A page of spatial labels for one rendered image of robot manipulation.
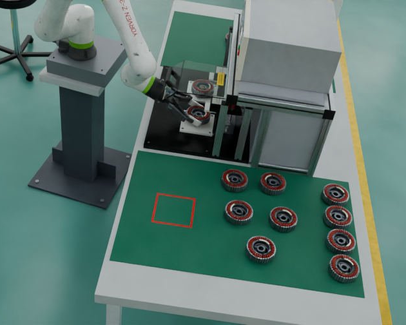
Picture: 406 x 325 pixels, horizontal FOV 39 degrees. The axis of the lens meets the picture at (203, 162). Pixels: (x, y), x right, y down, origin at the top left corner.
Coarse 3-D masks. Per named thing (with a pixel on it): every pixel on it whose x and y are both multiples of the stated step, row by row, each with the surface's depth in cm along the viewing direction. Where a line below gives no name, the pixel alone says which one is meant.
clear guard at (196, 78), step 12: (180, 72) 248; (192, 72) 248; (204, 72) 249; (216, 72) 251; (228, 72) 252; (180, 84) 241; (192, 84) 242; (204, 84) 243; (216, 84) 244; (168, 96) 239; (216, 96) 238
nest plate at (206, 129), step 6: (210, 120) 272; (180, 126) 265; (186, 126) 266; (192, 126) 266; (198, 126) 267; (204, 126) 268; (210, 126) 268; (186, 132) 264; (192, 132) 264; (198, 132) 264; (204, 132) 264; (210, 132) 265
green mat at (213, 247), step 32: (160, 160) 252; (192, 160) 254; (128, 192) 236; (160, 192) 238; (192, 192) 240; (224, 192) 242; (256, 192) 245; (288, 192) 247; (320, 192) 250; (128, 224) 223; (160, 224) 225; (192, 224) 227; (224, 224) 229; (256, 224) 231; (320, 224) 236; (352, 224) 238; (128, 256) 212; (160, 256) 214; (192, 256) 216; (224, 256) 218; (288, 256) 221; (320, 256) 223; (352, 256) 225; (320, 288) 212; (352, 288) 214
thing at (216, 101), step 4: (212, 100) 260; (216, 100) 260; (220, 100) 261; (208, 104) 264; (212, 104) 258; (216, 104) 258; (220, 104) 258; (232, 104) 263; (204, 108) 261; (208, 108) 262; (212, 108) 259; (216, 108) 259; (236, 108) 261; (212, 112) 261; (228, 112) 260; (232, 112) 260; (236, 112) 259; (240, 112) 260
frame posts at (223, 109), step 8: (224, 56) 294; (224, 64) 296; (224, 104) 236; (224, 112) 239; (248, 112) 239; (224, 120) 242; (248, 120) 240; (240, 128) 246; (216, 136) 248; (240, 136) 247; (216, 144) 251; (240, 144) 251; (216, 152) 255; (240, 152) 253
